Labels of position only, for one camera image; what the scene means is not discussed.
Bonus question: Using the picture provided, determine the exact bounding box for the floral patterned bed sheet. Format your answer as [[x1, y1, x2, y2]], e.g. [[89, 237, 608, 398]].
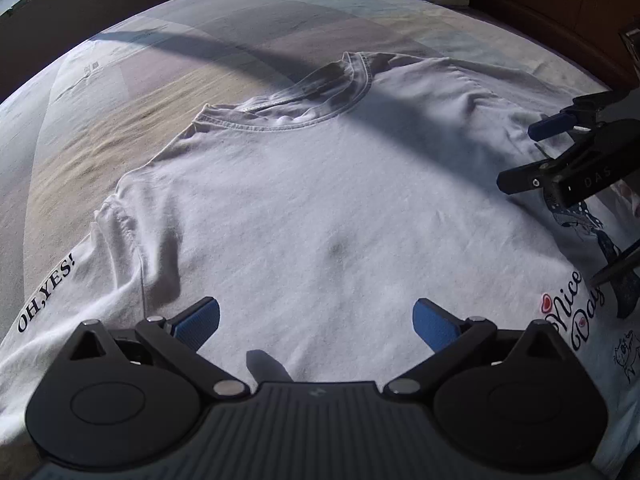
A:
[[1, 0, 600, 386]]

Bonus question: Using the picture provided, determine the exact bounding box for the brown wooden headboard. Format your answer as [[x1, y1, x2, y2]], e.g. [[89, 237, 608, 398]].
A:
[[470, 0, 639, 89]]

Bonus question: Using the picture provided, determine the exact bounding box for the white printed t-shirt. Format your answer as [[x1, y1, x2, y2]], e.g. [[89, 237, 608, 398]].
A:
[[1, 53, 639, 479]]

